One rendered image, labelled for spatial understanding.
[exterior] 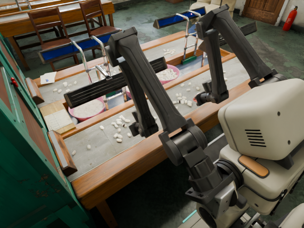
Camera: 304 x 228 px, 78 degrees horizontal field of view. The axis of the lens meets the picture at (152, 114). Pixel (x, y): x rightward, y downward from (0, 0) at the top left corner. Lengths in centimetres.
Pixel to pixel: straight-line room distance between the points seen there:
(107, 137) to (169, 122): 76
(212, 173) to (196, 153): 6
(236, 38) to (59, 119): 113
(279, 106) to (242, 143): 13
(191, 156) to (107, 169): 64
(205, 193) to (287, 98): 30
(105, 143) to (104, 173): 22
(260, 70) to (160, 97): 42
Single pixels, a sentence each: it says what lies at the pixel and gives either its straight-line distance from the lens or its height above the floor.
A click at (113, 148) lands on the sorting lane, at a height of 74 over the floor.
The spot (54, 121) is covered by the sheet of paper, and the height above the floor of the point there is 78.
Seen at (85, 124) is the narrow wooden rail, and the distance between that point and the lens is 130.
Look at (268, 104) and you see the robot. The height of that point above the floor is 139.
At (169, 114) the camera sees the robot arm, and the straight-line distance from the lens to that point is 51.
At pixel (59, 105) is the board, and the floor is 78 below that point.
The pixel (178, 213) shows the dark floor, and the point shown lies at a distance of 176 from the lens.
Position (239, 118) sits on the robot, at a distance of 51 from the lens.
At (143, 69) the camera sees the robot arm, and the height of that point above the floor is 139.
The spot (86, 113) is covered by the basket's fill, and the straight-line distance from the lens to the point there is 143.
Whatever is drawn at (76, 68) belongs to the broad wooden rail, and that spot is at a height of 76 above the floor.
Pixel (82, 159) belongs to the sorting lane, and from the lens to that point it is 117.
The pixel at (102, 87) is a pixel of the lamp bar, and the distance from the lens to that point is 103.
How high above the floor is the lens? 167
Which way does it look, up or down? 45 degrees down
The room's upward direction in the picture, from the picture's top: 2 degrees counter-clockwise
